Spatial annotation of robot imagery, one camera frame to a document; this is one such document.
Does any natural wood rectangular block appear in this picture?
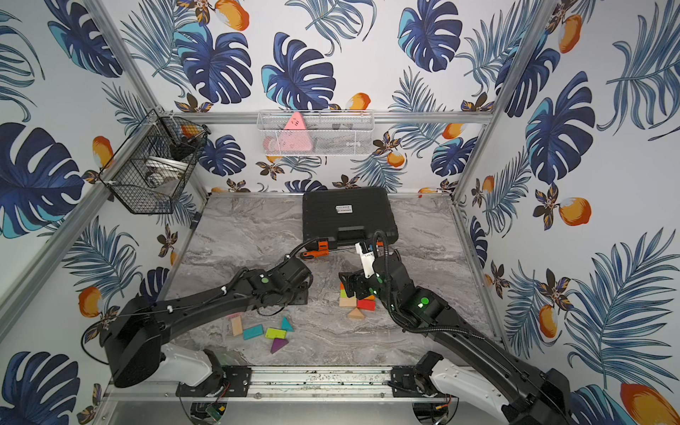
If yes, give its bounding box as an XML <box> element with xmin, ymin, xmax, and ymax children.
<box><xmin>338</xmin><ymin>297</ymin><xmax>357</xmax><ymax>308</ymax></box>

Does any red rectangular block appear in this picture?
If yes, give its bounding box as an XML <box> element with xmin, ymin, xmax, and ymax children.
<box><xmin>357</xmin><ymin>299</ymin><xmax>376</xmax><ymax>311</ymax></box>

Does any natural wood triangle block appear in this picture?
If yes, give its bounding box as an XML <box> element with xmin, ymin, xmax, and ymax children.
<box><xmin>347</xmin><ymin>308</ymin><xmax>365</xmax><ymax>321</ymax></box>

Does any lime green block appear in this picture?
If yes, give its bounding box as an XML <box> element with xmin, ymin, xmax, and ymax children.
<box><xmin>265</xmin><ymin>328</ymin><xmax>287</xmax><ymax>340</ymax></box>

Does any teal rectangular block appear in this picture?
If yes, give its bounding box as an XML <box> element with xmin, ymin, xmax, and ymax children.
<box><xmin>243</xmin><ymin>325</ymin><xmax>265</xmax><ymax>340</ymax></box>

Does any natural wood slanted block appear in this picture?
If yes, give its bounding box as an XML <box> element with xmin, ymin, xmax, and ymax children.
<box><xmin>230</xmin><ymin>316</ymin><xmax>244</xmax><ymax>336</ymax></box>

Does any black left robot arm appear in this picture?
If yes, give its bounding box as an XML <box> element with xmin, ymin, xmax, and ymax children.
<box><xmin>100</xmin><ymin>258</ymin><xmax>313</xmax><ymax>394</ymax></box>

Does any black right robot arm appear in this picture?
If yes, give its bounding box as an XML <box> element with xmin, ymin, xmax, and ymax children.
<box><xmin>338</xmin><ymin>253</ymin><xmax>574</xmax><ymax>424</ymax></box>

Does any teal small triangle block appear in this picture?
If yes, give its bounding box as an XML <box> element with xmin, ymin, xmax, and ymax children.
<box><xmin>281</xmin><ymin>317</ymin><xmax>294</xmax><ymax>332</ymax></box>

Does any purple triangle block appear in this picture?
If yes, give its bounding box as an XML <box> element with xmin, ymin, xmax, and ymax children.
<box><xmin>270</xmin><ymin>338</ymin><xmax>290</xmax><ymax>354</ymax></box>

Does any black plastic tool case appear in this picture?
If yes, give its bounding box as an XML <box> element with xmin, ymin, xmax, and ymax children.
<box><xmin>302</xmin><ymin>187</ymin><xmax>398</xmax><ymax>251</ymax></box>

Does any pink triangle card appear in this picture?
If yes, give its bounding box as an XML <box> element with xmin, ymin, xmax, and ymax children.
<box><xmin>271</xmin><ymin>112</ymin><xmax>313</xmax><ymax>153</ymax></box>

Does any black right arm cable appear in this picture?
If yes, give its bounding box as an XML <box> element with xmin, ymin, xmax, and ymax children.
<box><xmin>371</xmin><ymin>229</ymin><xmax>397</xmax><ymax>283</ymax></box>

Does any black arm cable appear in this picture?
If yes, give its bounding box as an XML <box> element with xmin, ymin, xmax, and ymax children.
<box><xmin>286</xmin><ymin>237</ymin><xmax>322</xmax><ymax>267</ymax></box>
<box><xmin>371</xmin><ymin>229</ymin><xmax>397</xmax><ymax>283</ymax></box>

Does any orange handled screwdriver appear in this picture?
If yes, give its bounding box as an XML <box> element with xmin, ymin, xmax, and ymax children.
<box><xmin>299</xmin><ymin>251</ymin><xmax>330</xmax><ymax>260</ymax></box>

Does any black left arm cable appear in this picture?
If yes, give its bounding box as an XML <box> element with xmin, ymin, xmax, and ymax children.
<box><xmin>286</xmin><ymin>237</ymin><xmax>322</xmax><ymax>267</ymax></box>

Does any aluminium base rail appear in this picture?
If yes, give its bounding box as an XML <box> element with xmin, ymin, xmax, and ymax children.
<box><xmin>105</xmin><ymin>364</ymin><xmax>532</xmax><ymax>403</ymax></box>

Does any black corner bracket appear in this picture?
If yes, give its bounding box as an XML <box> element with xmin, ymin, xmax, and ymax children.
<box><xmin>189</xmin><ymin>212</ymin><xmax>203</xmax><ymax>230</ymax></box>

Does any black wire basket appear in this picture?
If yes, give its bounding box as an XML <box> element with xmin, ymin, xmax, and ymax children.
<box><xmin>97</xmin><ymin>110</ymin><xmax>211</xmax><ymax>215</ymax></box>

